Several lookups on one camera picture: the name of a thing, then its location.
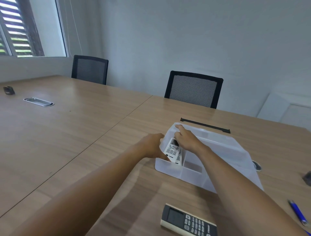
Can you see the person's left hand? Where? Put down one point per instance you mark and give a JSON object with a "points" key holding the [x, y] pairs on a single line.
{"points": [[151, 145]]}

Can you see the person's right hand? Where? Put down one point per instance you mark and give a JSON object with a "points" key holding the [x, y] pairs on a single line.
{"points": [[189, 142]]}

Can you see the person's left fingers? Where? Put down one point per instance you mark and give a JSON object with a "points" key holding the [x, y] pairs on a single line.
{"points": [[162, 139]]}

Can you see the person's right thumb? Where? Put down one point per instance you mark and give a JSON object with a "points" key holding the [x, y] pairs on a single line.
{"points": [[177, 139]]}

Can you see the white remote control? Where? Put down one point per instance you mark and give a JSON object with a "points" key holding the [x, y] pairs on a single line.
{"points": [[173, 153]]}

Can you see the translucent white organizer box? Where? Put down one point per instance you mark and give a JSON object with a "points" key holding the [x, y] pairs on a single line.
{"points": [[226, 150]]}

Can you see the person's left forearm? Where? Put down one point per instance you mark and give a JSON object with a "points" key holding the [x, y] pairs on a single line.
{"points": [[80, 199]]}

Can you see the person's right forearm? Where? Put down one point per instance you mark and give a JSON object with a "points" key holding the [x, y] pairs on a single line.
{"points": [[243, 194]]}

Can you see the black plastic strip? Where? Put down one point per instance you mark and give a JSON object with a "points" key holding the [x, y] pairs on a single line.
{"points": [[205, 125]]}

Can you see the black striped mesh office chair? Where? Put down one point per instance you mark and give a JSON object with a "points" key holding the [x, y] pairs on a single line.
{"points": [[193, 90]]}

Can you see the black and cream remote control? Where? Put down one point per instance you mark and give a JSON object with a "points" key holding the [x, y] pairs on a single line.
{"points": [[188, 222]]}

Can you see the dark grey object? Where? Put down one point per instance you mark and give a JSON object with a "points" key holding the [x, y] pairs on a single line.
{"points": [[307, 178]]}

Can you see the blue pen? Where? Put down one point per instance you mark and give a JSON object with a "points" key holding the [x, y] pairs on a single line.
{"points": [[297, 212]]}

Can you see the small black device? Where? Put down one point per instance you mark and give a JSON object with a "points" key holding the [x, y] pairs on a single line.
{"points": [[9, 90]]}

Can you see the window with louvred shutter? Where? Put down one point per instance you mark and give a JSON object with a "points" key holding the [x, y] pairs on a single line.
{"points": [[26, 29]]}

